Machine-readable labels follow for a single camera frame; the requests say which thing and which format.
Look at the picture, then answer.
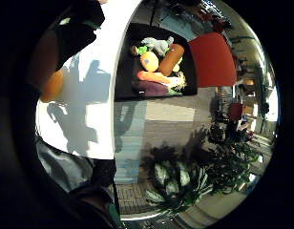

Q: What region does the green plush toy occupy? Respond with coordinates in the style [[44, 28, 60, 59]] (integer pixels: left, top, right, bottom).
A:
[[135, 45, 150, 57]]

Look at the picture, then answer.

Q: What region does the black storage bin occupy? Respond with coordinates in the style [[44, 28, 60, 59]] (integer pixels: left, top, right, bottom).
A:
[[114, 22, 199, 102]]

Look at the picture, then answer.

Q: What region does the yellow round plush toy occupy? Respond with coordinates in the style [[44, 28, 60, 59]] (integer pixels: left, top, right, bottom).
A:
[[139, 51, 160, 73]]

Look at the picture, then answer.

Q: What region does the grey plush toy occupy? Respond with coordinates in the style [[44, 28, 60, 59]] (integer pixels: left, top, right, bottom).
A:
[[140, 35, 176, 57]]

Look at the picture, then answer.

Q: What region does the orange carrot plush toy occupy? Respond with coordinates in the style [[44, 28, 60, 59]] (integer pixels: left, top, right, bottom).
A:
[[136, 70, 172, 86]]

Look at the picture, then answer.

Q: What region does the purple eggplant plush toy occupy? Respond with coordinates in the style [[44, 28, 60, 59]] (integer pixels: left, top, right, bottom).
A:
[[132, 79, 171, 97]]

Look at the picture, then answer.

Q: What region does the brown sausage plush toy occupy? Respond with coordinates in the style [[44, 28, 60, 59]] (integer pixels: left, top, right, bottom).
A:
[[157, 43, 185, 77]]

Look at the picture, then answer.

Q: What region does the white and yellow plush toy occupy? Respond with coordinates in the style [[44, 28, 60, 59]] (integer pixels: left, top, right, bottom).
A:
[[167, 71, 188, 93]]

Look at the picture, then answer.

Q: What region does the the person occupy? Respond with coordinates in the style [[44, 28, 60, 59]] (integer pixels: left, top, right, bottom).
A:
[[35, 136, 123, 229]]

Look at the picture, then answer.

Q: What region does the small red chair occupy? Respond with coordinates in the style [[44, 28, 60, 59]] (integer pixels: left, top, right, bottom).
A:
[[229, 102, 243, 122]]

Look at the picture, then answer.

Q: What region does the pale-leaved potted plant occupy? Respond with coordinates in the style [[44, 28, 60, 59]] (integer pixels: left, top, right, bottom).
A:
[[144, 157, 216, 212]]

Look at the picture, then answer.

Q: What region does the dark green leafy plant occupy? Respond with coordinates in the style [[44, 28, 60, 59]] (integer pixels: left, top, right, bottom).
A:
[[196, 125, 263, 196]]

